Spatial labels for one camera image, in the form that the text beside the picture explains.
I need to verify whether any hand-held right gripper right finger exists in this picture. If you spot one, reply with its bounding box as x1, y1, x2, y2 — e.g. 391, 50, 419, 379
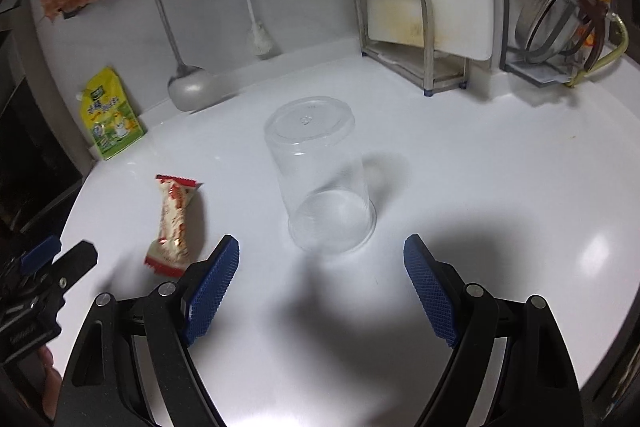
403, 234, 586, 427

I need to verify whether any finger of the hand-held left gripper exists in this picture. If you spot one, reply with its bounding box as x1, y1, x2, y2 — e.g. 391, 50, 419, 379
19, 235, 62, 275
37, 241, 99, 304

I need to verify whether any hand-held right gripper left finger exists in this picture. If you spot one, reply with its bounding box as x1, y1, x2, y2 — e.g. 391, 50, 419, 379
60, 234, 240, 427

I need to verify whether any red and white snack wrapper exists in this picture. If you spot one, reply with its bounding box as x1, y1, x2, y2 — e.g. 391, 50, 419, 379
144, 174, 205, 279

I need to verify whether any clear plastic cup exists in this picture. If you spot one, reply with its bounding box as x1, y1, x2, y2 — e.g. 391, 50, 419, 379
264, 95, 377, 254

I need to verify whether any person's left hand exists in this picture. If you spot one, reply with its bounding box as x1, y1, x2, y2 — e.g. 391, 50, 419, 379
40, 346, 63, 424

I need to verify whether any yellow seasoning pouch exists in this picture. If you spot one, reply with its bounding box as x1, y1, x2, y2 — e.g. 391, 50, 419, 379
75, 67, 147, 162

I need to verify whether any steel spatula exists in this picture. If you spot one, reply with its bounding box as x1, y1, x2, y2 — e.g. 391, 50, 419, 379
137, 0, 208, 112

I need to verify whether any steel cutting board holder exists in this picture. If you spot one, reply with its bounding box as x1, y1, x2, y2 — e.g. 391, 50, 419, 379
352, 0, 471, 98

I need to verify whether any small steel pot lid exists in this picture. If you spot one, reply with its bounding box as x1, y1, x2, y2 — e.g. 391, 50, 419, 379
515, 0, 596, 58

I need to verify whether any red and yellow gas valve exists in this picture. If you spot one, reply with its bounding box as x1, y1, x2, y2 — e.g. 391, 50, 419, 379
580, 0, 613, 52

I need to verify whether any black wire lid rack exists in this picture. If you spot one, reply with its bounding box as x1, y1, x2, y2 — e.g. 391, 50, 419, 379
500, 0, 626, 85

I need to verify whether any yellow gas hose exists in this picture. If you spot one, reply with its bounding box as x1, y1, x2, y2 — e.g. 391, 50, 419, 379
565, 14, 628, 88

